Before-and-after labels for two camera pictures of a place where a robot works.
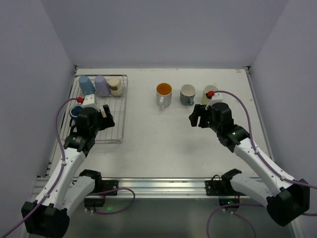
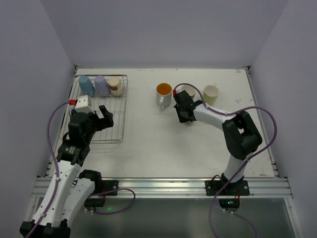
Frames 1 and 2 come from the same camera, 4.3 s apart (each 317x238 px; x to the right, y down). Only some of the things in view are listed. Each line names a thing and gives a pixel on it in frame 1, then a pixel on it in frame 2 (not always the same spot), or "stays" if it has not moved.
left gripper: x=103 y=119 stays
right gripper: x=201 y=118 to x=184 y=106
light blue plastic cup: x=86 y=86 stays
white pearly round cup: x=164 y=91 stays
